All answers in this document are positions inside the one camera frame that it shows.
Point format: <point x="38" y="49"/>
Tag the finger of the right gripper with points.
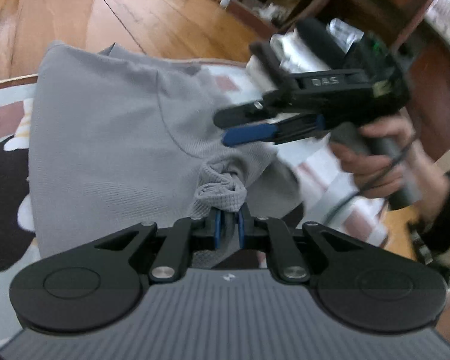
<point x="249" y="113"/>

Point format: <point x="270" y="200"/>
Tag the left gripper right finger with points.
<point x="272" y="237"/>

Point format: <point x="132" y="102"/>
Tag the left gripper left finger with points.
<point x="186" y="237"/>

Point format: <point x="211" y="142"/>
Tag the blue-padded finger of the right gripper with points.
<point x="295" y="128"/>

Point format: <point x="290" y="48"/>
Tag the grey knit garment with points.
<point x="119" y="139"/>

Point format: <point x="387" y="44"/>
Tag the black sleeve forearm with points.
<point x="431" y="240"/>

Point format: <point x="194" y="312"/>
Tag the patterned play mat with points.
<point x="322" y="186"/>

